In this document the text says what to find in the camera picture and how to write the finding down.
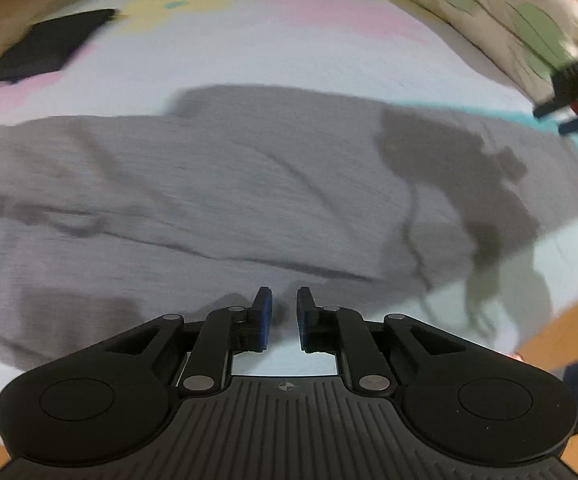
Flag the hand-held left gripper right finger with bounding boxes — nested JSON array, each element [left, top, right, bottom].
[[296, 286, 476, 395]]

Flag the black folded cloth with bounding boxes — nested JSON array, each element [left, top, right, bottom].
[[0, 8, 120, 86]]

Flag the grey pants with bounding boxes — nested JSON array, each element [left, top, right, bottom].
[[0, 85, 578, 376]]

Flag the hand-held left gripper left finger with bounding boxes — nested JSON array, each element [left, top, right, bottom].
[[92, 286, 274, 395]]

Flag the patterned pillow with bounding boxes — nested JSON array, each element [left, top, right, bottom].
[[394, 0, 578, 111]]

